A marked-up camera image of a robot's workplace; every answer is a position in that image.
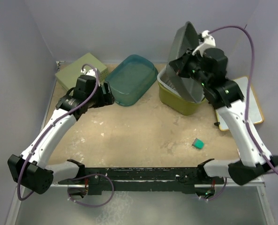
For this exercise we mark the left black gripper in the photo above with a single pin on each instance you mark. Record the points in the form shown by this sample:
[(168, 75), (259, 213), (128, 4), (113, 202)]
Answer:
[(107, 99)]

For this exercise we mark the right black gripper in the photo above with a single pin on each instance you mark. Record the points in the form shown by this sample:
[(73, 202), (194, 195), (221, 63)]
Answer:
[(180, 64)]

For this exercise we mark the teal plastic tub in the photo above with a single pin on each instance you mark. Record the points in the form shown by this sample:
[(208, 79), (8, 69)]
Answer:
[(131, 79)]

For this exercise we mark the grey plastic tub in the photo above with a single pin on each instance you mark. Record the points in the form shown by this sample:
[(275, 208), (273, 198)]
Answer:
[(186, 38)]

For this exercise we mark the white perforated basket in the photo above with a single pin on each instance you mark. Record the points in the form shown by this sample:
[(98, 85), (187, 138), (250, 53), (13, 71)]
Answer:
[(165, 82)]

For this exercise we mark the pale green perforated basket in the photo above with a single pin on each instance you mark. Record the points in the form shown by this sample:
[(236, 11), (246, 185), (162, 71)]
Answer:
[(68, 75)]

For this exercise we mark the large olive green container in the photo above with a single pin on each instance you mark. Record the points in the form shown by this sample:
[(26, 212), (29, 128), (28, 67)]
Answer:
[(177, 103)]

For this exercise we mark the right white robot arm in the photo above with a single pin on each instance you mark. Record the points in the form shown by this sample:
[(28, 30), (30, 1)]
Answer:
[(228, 99)]

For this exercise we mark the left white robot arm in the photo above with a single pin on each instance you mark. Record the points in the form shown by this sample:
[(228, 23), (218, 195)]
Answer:
[(30, 169)]

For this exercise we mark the green whiteboard eraser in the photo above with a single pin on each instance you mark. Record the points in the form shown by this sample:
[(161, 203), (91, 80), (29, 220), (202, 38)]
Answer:
[(197, 143)]

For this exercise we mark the small whiteboard orange frame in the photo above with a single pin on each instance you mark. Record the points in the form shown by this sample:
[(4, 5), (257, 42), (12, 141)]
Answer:
[(255, 112)]

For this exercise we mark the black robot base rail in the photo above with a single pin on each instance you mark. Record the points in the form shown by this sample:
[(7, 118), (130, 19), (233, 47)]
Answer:
[(155, 179)]

